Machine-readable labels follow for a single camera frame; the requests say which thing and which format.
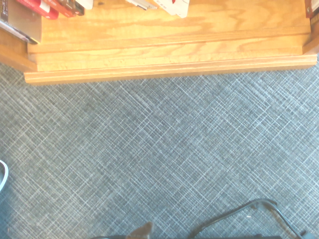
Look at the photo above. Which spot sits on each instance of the orange-red paperback book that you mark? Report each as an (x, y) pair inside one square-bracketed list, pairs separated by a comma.
[(61, 7)]

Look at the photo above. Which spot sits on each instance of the large grey-cover book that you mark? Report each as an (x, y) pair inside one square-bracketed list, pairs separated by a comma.
[(22, 23)]

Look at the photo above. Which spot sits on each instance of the white book with red figures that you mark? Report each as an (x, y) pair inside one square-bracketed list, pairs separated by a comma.
[(174, 7)]

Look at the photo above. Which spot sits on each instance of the dark brown paperback book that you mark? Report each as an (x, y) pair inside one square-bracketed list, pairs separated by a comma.
[(76, 7)]

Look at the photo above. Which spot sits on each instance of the wooden bookshelf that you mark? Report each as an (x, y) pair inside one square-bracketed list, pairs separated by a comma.
[(174, 37)]

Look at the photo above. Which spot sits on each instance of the white tube loop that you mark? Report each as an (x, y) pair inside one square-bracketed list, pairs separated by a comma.
[(5, 174)]

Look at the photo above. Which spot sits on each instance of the red paperback book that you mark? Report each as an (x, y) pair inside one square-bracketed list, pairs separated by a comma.
[(42, 10)]

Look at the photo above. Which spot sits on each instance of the dark colourful cover book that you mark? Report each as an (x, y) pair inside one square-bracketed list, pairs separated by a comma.
[(312, 8)]

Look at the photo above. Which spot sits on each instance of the plain white paperback book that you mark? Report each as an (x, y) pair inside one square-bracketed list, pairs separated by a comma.
[(86, 3)]

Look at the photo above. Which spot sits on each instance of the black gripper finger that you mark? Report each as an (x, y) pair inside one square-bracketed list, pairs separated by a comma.
[(142, 231)]

